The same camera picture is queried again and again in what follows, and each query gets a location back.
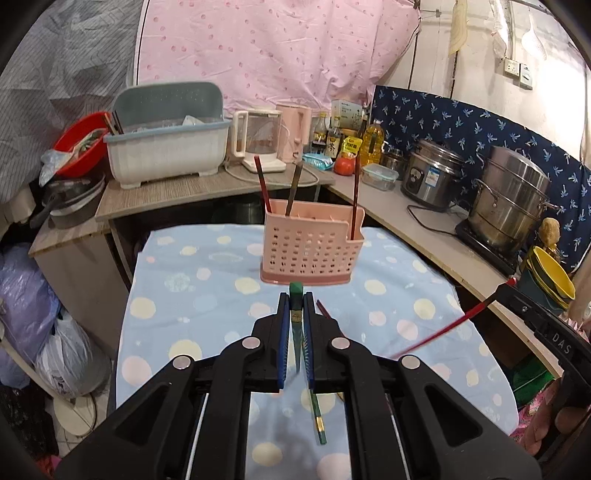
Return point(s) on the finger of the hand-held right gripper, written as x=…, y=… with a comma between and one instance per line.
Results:
x=519, y=304

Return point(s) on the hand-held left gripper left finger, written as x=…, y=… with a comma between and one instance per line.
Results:
x=284, y=341

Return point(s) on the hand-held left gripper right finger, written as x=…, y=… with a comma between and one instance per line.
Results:
x=308, y=341

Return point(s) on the green chopstick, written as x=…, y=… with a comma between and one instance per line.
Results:
x=295, y=295
x=318, y=420

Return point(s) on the bright red chopstick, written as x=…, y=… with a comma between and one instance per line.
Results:
x=461, y=316

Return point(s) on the pink perforated utensil holder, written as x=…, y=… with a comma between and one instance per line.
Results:
x=309, y=249

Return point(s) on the maroon chopstick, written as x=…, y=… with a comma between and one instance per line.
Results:
x=355, y=198
x=323, y=309

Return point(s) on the brown chopstick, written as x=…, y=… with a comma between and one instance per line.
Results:
x=293, y=189

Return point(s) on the red chopstick with black band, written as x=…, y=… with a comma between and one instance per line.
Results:
x=263, y=184

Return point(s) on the stacked yellow green bowls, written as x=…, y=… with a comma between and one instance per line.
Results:
x=554, y=272

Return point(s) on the black induction cooker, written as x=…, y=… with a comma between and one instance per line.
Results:
x=485, y=251

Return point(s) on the pink patterned clothing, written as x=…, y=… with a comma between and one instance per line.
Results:
x=540, y=415

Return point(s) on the ginger root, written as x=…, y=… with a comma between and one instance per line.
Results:
x=550, y=233

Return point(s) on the blue planet print tablecloth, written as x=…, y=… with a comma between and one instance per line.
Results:
x=184, y=323

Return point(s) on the steel steamer pot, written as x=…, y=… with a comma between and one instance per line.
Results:
x=508, y=203

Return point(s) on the wooden counter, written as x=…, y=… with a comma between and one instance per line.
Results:
x=184, y=194
x=415, y=226

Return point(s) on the steel rice cooker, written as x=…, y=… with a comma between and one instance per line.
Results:
x=431, y=177

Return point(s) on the glass food container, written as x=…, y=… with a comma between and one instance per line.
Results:
x=378, y=177

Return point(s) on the red tomato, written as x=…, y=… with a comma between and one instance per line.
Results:
x=345, y=166

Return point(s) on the blue snack packet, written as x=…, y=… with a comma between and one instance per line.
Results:
x=318, y=161

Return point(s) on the small steel pot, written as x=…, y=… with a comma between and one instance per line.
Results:
x=395, y=158

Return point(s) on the navy floral cloth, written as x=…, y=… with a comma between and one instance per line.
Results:
x=461, y=115

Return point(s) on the yellow seasoning packet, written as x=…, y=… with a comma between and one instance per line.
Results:
x=352, y=146

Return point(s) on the dark vinegar bottle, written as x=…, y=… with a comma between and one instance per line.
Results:
x=333, y=143

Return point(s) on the dark soy sauce bottle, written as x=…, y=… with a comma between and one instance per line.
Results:
x=318, y=138

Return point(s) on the white glass kettle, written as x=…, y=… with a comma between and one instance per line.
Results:
x=263, y=138

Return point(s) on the yellow cooking oil bottle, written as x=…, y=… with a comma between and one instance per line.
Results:
x=371, y=145

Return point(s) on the white plastic bag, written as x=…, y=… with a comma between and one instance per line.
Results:
x=69, y=355

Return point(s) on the low wooden cabinet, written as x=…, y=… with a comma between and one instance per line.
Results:
x=78, y=277

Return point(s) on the grey white dish drainer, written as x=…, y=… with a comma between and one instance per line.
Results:
x=166, y=152

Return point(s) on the white green carton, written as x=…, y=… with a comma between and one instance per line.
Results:
x=347, y=115

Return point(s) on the black frying pan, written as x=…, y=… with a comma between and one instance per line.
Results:
x=69, y=198

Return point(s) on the red plastic basin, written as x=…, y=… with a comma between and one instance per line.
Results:
x=92, y=161

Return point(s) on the purple plastic bag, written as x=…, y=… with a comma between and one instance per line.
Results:
x=23, y=304

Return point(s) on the beige hanging cloth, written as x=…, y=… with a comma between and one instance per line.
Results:
x=458, y=27

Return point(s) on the translucent plastic bag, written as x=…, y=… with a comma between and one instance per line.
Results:
x=51, y=168

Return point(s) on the pink dotted cloth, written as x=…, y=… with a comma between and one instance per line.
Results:
x=277, y=50

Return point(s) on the grey striped cloth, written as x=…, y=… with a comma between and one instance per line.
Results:
x=55, y=60

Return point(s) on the white wall socket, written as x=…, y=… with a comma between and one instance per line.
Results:
x=526, y=76
x=511, y=66

